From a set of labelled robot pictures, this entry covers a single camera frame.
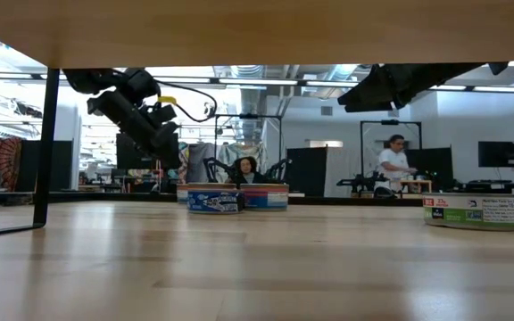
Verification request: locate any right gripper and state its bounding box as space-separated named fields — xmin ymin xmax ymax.
xmin=336 ymin=62 xmax=427 ymax=114

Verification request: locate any gold-lid can red-blue label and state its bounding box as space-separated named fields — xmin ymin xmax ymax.
xmin=240 ymin=183 xmax=290 ymax=212
xmin=176 ymin=182 xmax=239 ymax=205

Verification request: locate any green label can silver lid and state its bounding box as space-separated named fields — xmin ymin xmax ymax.
xmin=422 ymin=192 xmax=514 ymax=232

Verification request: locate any black monitor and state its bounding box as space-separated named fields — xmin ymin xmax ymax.
xmin=477 ymin=141 xmax=514 ymax=169
xmin=115 ymin=132 xmax=180 ymax=171

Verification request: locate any ceiling light tube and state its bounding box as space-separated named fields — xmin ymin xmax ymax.
xmin=304 ymin=80 xmax=360 ymax=88
xmin=428 ymin=84 xmax=514 ymax=95
xmin=218 ymin=78 xmax=300 ymax=86

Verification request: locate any lit white panel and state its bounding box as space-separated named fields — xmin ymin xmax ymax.
xmin=303 ymin=139 xmax=344 ymax=149

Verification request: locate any white curtain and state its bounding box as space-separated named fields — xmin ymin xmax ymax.
xmin=326 ymin=146 xmax=408 ymax=198

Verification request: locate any person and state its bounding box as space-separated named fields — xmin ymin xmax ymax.
xmin=375 ymin=133 xmax=419 ymax=193
xmin=232 ymin=155 xmax=265 ymax=185

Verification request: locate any black partition panel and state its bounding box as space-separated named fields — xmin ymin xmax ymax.
xmin=404 ymin=146 xmax=454 ymax=188
xmin=286 ymin=146 xmax=328 ymax=197
xmin=18 ymin=140 xmax=74 ymax=193

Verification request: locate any grey cloth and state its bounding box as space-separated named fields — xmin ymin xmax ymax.
xmin=187 ymin=142 xmax=217 ymax=184

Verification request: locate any small wooden table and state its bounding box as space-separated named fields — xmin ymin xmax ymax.
xmin=399 ymin=178 xmax=433 ymax=194

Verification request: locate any white patterned cloth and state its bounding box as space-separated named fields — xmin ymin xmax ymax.
xmin=215 ymin=142 xmax=267 ymax=184

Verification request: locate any blue fish label can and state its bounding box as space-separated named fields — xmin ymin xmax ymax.
xmin=187 ymin=186 xmax=245 ymax=215

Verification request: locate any black pipe stand frame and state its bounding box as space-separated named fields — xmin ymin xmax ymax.
xmin=213 ymin=112 xmax=284 ymax=179
xmin=358 ymin=119 xmax=423 ymax=197

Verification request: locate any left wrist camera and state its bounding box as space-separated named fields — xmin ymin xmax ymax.
xmin=152 ymin=104 xmax=182 ymax=135

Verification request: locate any silver air duct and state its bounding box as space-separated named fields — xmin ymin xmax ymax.
xmin=231 ymin=65 xmax=268 ymax=144

